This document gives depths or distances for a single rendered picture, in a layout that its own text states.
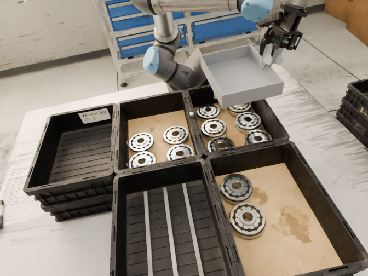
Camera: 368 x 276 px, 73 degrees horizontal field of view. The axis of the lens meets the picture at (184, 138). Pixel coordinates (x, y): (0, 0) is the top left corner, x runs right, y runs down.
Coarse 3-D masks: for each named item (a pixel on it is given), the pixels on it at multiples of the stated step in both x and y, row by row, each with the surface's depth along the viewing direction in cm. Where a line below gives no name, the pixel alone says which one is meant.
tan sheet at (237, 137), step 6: (222, 108) 114; (252, 108) 111; (222, 114) 111; (228, 114) 110; (198, 120) 110; (222, 120) 108; (228, 120) 108; (234, 120) 107; (228, 126) 105; (234, 126) 105; (228, 132) 103; (234, 132) 102; (234, 138) 100; (240, 138) 100; (234, 144) 98; (240, 144) 98
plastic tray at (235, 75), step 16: (240, 48) 96; (208, 64) 98; (224, 64) 97; (240, 64) 96; (256, 64) 94; (208, 80) 91; (224, 80) 90; (240, 80) 88; (256, 80) 87; (272, 80) 84; (224, 96) 77; (240, 96) 78; (256, 96) 79; (272, 96) 81
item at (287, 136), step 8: (192, 88) 110; (200, 88) 110; (192, 104) 102; (264, 104) 97; (272, 112) 93; (280, 128) 87; (200, 136) 91; (288, 136) 84; (200, 144) 86; (256, 144) 84; (264, 144) 83; (208, 152) 83; (216, 152) 83; (224, 152) 83
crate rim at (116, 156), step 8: (152, 96) 109; (160, 96) 109; (184, 96) 106; (120, 104) 108; (192, 120) 95; (192, 128) 92; (200, 152) 84; (168, 160) 83; (176, 160) 82; (184, 160) 82; (136, 168) 83; (144, 168) 82
